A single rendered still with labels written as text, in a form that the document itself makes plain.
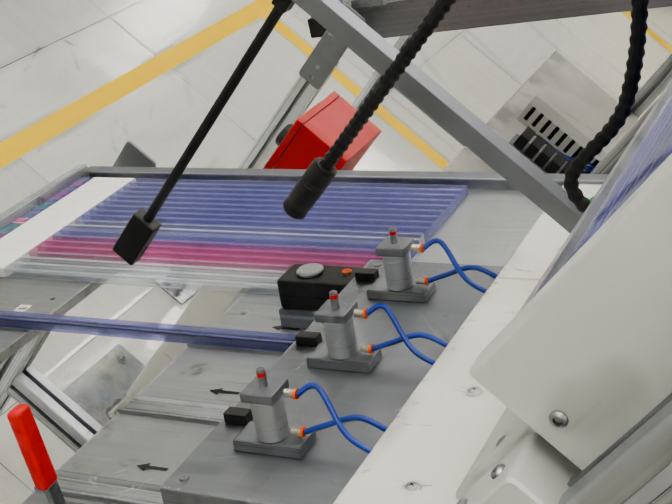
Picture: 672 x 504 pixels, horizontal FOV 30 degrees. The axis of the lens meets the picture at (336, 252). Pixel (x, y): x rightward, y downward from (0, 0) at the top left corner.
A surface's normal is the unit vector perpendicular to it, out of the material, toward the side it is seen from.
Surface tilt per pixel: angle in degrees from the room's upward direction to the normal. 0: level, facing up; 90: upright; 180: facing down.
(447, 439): 43
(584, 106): 0
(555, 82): 0
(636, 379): 90
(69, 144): 0
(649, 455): 90
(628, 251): 90
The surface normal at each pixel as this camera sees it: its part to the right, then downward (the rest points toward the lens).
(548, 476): 0.50, -0.63
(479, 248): -0.15, -0.91
